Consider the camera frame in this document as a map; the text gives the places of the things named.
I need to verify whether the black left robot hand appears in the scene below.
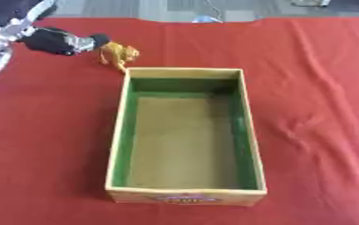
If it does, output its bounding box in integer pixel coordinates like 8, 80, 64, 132
14, 26, 114, 57

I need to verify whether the pale blue object on floor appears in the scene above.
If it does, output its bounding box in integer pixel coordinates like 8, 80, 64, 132
190, 14, 224, 24

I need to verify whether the white object on floor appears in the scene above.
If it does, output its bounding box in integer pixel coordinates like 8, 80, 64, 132
290, 0, 333, 8

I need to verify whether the tan cardboard box green inside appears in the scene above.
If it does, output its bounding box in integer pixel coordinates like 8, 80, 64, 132
104, 67, 269, 207

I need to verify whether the yellow toy lion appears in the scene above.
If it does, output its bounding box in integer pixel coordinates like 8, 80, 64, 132
98, 41, 142, 74

